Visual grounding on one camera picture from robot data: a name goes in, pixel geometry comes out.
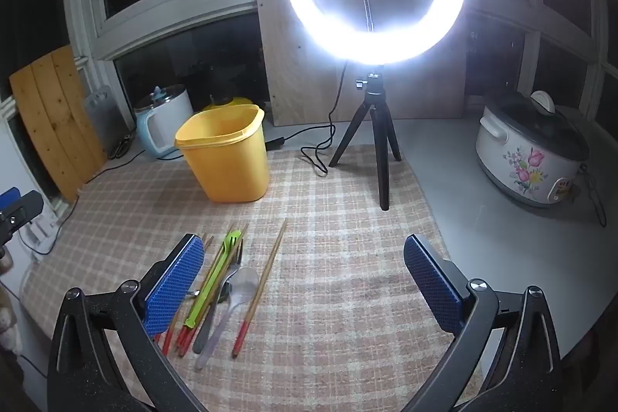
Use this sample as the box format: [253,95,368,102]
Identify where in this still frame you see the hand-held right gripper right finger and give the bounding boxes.
[403,233,563,412]

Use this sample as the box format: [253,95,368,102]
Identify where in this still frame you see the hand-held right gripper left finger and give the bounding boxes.
[47,233,213,412]

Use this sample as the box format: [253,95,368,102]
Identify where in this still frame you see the green plastic fork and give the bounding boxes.
[183,229,243,330]

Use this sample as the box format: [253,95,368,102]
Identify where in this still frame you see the red-tipped wooden chopstick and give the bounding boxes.
[232,218,289,358]
[182,224,249,352]
[170,236,216,348]
[161,234,211,356]
[176,224,237,357]

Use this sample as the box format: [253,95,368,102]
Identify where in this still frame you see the green plastic spoon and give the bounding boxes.
[192,243,243,321]

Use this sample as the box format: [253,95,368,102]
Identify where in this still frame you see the metal fork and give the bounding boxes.
[193,262,242,354]

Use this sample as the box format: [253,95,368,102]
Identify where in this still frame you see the clear plastic spoon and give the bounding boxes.
[194,268,260,371]

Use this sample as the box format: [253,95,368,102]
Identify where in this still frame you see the yellow plastic container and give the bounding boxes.
[175,104,270,203]

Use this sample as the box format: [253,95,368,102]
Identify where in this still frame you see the white power strip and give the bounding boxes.
[24,219,61,258]

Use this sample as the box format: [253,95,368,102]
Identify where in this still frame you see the pine wooden board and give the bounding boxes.
[10,45,107,203]

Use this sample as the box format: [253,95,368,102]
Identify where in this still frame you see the plaid tablecloth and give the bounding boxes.
[22,144,484,412]

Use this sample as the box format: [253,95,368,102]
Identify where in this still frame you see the black scissors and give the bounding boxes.
[109,133,138,160]

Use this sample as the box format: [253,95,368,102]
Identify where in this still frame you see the grey cutting board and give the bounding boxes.
[83,86,127,154]

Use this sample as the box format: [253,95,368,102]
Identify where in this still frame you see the black tripod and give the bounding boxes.
[328,64,402,211]

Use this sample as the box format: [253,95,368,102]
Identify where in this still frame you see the white floral rice cooker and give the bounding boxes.
[475,91,591,207]

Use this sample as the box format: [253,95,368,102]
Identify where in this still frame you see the white and blue electric kettle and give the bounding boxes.
[134,85,195,161]

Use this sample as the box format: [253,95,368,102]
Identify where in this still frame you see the plywood panel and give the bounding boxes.
[253,0,467,128]

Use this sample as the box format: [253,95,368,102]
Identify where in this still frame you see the black kettle cable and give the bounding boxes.
[19,149,184,256]

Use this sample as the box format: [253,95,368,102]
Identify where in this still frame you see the black ring light cable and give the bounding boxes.
[265,62,346,177]

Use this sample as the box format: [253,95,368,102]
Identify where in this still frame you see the white window frame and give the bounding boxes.
[62,0,618,133]

